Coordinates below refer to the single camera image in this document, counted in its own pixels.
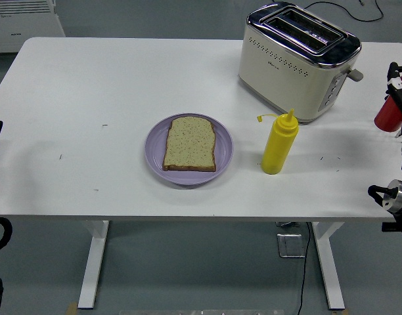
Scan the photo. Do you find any red squeeze bottle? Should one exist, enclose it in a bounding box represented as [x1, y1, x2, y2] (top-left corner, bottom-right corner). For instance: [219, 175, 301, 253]
[374, 60, 402, 132]

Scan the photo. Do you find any speckled bread slice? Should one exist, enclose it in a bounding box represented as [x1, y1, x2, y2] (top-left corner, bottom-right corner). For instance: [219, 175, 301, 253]
[162, 117, 217, 172]

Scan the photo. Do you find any cream and chrome toaster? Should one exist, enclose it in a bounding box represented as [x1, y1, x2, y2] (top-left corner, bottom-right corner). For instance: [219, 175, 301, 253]
[238, 1, 364, 125]

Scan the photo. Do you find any yellow squeeze bottle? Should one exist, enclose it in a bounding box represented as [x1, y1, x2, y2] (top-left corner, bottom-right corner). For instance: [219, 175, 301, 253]
[256, 108, 300, 175]

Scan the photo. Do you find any white floor appliance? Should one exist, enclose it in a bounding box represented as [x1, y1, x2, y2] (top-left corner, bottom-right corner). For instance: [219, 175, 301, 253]
[0, 0, 66, 64]

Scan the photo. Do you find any white table leg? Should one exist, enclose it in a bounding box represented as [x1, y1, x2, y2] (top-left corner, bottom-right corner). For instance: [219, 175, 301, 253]
[77, 220, 110, 310]
[311, 222, 346, 311]

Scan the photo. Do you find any metal floor socket plate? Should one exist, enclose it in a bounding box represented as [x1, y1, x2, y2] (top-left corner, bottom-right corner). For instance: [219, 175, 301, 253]
[277, 233, 306, 259]

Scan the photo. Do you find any purple round plate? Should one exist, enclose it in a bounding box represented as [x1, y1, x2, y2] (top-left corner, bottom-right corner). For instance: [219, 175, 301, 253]
[145, 113, 235, 187]

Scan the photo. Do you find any black cable on floor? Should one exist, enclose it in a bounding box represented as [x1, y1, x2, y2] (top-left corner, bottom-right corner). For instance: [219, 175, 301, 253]
[302, 0, 384, 22]

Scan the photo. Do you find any black cable under table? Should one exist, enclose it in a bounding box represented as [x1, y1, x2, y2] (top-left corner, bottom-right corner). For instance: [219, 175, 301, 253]
[298, 222, 312, 315]

